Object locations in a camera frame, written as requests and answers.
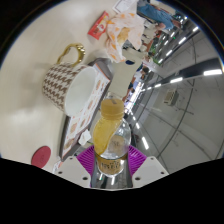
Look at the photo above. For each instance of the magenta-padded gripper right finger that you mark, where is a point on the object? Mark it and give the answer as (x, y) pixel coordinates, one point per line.
(151, 169)

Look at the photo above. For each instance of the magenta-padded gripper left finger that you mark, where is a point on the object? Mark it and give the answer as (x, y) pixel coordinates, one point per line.
(70, 170)

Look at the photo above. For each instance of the clear tea bottle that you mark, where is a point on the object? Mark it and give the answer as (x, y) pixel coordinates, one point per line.
(111, 156)

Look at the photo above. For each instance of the flat round red coaster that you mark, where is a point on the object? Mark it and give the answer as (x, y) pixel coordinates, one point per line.
(41, 157)

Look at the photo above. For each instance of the crumpled white napkin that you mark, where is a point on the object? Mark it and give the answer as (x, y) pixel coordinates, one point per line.
(85, 137)

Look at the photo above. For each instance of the dark food tray, printed liner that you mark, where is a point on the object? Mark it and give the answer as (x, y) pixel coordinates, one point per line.
(80, 123)

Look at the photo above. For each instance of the ceiling air conditioner unit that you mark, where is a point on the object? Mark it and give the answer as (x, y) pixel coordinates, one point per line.
(171, 97)

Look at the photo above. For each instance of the ceiling strip lights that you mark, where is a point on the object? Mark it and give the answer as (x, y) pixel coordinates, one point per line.
(213, 72)

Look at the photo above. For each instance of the orange-print food wrapper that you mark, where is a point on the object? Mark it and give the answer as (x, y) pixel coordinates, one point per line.
(126, 26)

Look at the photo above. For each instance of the red snack packet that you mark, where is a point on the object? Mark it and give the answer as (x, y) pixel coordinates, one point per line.
(99, 26)

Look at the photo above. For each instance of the white printed card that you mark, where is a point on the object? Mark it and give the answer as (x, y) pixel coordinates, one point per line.
(125, 5)

